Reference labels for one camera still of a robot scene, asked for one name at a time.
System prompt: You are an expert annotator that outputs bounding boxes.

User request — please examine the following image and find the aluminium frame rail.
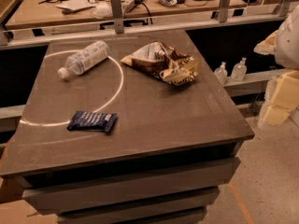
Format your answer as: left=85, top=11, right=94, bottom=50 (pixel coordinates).
left=0, top=2, right=298, bottom=50

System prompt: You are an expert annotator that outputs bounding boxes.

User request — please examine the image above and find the grey drawer cabinet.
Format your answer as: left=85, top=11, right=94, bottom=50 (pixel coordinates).
left=1, top=30, right=254, bottom=224

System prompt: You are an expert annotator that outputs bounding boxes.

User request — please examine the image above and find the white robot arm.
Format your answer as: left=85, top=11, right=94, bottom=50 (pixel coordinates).
left=254, top=10, right=299, bottom=70

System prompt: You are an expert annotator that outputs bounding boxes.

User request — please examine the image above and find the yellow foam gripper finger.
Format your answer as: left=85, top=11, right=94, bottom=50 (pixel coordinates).
left=253, top=31, right=278, bottom=55

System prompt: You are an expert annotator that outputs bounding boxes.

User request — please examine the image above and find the clear plastic water bottle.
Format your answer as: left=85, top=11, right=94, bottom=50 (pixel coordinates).
left=58, top=40, right=109, bottom=79

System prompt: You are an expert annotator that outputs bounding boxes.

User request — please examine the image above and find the wooden background desk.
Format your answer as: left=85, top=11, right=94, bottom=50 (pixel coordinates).
left=5, top=0, right=250, bottom=31

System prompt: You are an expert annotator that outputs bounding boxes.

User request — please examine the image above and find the dark blue rxbar wrapper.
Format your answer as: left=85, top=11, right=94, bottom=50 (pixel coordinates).
left=67, top=111, right=117, bottom=133

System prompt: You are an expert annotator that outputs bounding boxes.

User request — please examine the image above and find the crumpled brown chip bag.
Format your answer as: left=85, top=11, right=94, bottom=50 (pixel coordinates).
left=121, top=41, right=200, bottom=86

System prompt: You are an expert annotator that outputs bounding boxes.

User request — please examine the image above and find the small clear sanitizer bottle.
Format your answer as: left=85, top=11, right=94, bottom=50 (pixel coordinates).
left=214, top=62, right=228, bottom=84

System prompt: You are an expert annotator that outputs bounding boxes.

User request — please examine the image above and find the metal upright bracket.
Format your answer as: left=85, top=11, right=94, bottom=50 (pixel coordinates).
left=217, top=0, right=230, bottom=23
left=110, top=0, right=124, bottom=34

